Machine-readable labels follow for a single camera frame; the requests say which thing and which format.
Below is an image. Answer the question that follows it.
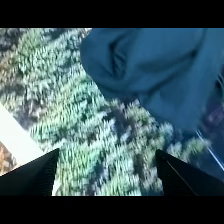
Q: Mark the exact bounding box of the blue-grey polo shirt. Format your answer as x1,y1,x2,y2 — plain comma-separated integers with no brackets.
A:
79,27,224,135

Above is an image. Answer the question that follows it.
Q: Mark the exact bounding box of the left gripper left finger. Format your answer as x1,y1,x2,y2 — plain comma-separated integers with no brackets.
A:
0,148,61,197

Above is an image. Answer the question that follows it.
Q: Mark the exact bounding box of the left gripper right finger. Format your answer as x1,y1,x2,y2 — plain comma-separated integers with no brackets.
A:
154,148,224,197

